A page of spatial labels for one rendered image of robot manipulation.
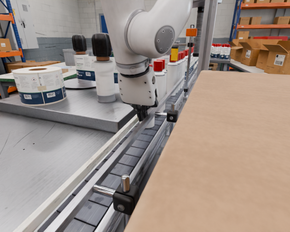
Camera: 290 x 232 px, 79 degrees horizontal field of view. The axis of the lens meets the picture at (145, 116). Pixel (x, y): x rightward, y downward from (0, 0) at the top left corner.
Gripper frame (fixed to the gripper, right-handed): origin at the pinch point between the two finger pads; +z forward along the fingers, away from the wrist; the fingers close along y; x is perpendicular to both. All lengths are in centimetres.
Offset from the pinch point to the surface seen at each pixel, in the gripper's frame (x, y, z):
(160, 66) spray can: -17.9, -1.4, -6.9
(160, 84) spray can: -14.9, -1.9, -1.2
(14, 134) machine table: 13.0, 47.3, 7.3
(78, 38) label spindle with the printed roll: -51, 57, -4
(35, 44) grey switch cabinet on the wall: -339, 467, 117
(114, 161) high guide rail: 22.8, -4.4, -9.9
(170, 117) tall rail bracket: 1.9, -9.2, -2.2
